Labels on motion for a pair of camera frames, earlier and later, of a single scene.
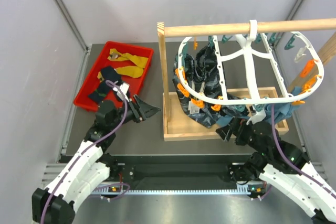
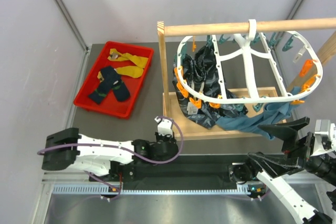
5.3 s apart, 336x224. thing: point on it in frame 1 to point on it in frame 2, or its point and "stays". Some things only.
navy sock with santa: (107, 74) stays
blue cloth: (282, 110) stays
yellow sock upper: (139, 61) stays
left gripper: (142, 110) to (168, 137)
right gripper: (237, 127) to (290, 160)
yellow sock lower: (132, 71) stays
